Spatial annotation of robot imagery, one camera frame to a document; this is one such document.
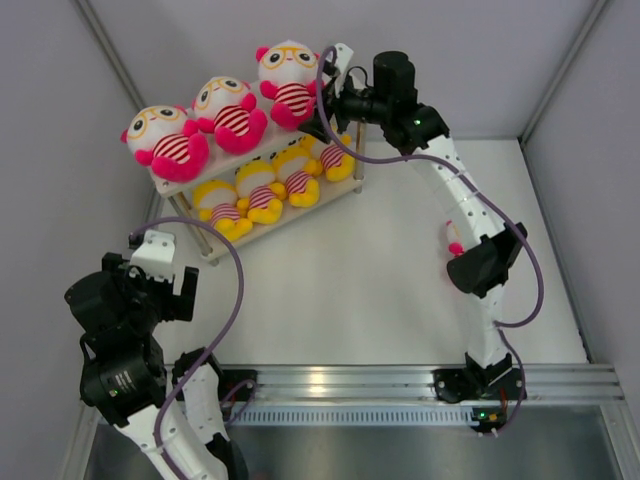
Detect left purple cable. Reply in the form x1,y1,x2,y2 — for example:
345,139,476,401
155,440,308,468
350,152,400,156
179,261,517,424
128,217,259,476

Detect purple cable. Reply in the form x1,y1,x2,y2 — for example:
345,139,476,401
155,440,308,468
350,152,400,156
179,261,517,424
128,217,259,476
315,45,546,433

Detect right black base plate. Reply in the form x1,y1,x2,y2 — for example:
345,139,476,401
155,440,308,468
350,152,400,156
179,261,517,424
433,368,524,404

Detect white two-tier shelf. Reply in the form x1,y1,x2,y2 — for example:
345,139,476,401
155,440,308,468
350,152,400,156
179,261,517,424
151,118,364,247

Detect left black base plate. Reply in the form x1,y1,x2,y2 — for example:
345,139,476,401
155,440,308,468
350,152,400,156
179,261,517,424
218,368,258,402

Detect aluminium rail frame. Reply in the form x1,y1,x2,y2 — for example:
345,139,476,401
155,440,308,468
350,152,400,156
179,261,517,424
79,363,626,426

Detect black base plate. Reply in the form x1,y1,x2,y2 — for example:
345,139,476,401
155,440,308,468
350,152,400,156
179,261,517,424
218,368,258,402
433,368,524,404

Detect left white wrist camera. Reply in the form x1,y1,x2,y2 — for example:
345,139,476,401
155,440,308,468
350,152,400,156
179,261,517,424
130,230,176,284

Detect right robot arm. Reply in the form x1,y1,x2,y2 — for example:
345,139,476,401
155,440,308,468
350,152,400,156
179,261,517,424
300,43,531,403

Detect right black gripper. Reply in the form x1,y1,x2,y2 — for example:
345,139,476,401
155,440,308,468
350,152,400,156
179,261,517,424
296,72,388,146

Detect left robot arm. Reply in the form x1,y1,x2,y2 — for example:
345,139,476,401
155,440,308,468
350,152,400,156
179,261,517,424
64,253,255,479

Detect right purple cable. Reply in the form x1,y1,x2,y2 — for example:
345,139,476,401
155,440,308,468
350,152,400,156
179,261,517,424
315,45,546,433

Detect yellow plush toy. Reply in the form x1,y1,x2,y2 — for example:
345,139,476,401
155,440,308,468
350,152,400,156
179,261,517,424
272,146,320,208
235,159,287,225
192,180,253,242
300,135,356,182

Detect black connector with led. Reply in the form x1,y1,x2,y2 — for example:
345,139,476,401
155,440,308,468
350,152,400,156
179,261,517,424
471,407,507,437

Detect yellow plush toy on shelf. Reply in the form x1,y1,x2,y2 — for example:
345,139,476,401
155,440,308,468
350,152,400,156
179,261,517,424
300,135,356,182

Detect pink plush toy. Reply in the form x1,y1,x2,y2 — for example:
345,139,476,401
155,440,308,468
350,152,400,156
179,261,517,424
446,220,465,257
255,40,325,131
120,105,210,183
191,76,268,155

